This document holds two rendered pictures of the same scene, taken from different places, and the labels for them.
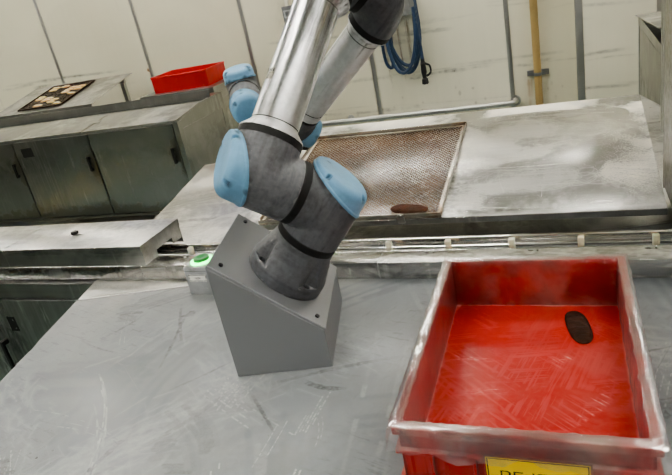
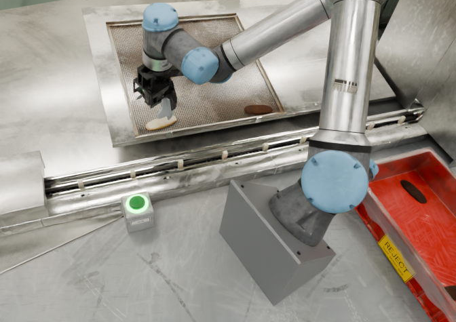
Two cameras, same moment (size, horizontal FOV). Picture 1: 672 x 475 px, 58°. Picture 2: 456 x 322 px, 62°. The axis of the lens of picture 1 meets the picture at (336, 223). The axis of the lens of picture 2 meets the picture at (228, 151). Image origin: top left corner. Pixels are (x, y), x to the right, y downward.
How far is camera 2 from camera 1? 1.11 m
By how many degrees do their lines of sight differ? 49
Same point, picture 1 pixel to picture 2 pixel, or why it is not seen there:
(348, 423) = (378, 310)
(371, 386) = (362, 275)
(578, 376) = (441, 227)
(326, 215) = not seen: hidden behind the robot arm
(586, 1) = not seen: outside the picture
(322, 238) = not seen: hidden behind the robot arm
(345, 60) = (307, 28)
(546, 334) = (405, 201)
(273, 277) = (315, 239)
